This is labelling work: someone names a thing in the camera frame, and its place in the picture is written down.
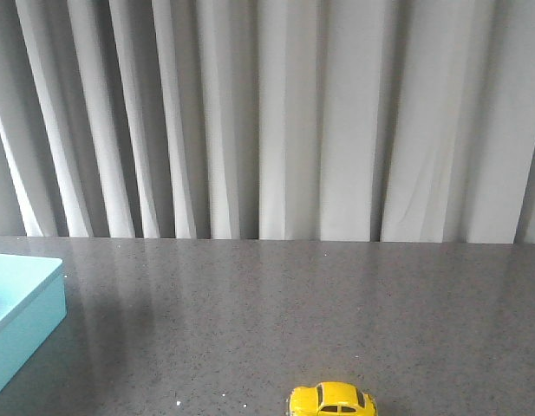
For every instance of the white pleated curtain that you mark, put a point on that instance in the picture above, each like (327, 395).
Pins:
(380, 121)

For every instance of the light blue box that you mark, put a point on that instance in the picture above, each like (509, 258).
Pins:
(32, 305)

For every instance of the yellow toy beetle car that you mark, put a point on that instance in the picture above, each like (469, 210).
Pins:
(330, 398)

